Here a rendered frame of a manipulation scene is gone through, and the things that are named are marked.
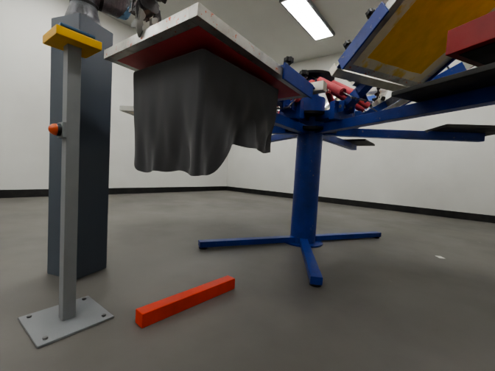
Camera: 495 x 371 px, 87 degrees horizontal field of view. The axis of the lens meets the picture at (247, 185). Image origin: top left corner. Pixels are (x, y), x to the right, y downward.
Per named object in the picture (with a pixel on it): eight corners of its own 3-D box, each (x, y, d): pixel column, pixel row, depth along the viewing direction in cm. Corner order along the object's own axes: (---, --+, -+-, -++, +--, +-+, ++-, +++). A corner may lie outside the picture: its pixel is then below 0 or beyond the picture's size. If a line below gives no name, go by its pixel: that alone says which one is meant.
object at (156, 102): (197, 177, 88) (202, 46, 85) (128, 171, 115) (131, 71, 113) (203, 177, 90) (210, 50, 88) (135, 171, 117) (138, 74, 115)
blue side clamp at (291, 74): (283, 78, 112) (285, 62, 112) (274, 80, 115) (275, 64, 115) (312, 98, 136) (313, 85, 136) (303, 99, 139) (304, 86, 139)
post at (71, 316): (37, 349, 76) (42, 8, 70) (18, 319, 89) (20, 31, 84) (114, 318, 93) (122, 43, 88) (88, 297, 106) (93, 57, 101)
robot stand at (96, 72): (46, 273, 126) (51, 18, 119) (81, 261, 143) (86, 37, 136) (74, 280, 120) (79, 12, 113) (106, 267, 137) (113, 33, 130)
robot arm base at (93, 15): (56, 19, 120) (57, -4, 120) (86, 35, 134) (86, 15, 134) (80, 14, 115) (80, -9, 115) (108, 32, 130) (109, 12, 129)
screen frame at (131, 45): (197, 15, 74) (198, 1, 74) (103, 59, 109) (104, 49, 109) (311, 96, 137) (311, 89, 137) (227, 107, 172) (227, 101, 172)
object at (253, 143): (202, 175, 89) (208, 49, 87) (194, 174, 92) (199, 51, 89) (272, 177, 126) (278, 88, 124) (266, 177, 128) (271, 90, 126)
